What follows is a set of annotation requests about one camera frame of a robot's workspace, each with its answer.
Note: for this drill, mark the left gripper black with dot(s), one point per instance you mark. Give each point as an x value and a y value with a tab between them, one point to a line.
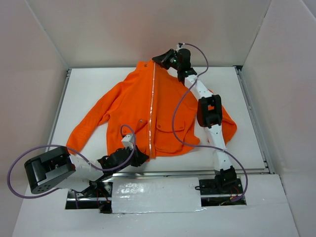
138	157

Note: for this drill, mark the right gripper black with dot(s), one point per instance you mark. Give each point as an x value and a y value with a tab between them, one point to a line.
167	59

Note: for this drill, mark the orange zip jacket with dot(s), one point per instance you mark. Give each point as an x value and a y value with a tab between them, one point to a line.
152	104

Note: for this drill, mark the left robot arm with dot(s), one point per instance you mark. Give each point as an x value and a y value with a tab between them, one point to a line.
58	168

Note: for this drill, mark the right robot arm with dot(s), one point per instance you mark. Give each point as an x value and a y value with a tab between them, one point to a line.
209	112

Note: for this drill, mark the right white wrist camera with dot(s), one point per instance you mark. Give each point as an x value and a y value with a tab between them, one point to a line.
180	45

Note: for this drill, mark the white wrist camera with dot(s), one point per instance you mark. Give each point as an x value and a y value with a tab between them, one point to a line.
180	45
128	141

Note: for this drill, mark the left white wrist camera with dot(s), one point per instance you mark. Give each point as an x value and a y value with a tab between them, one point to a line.
128	141

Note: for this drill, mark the aluminium table frame rail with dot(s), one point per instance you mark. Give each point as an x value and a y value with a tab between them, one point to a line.
84	87

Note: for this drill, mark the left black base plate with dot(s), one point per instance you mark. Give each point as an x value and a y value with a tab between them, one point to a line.
98	198

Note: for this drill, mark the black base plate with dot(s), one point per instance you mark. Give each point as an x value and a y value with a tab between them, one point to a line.
98	198
212	195

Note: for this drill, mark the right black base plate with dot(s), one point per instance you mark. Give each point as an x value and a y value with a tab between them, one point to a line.
212	195

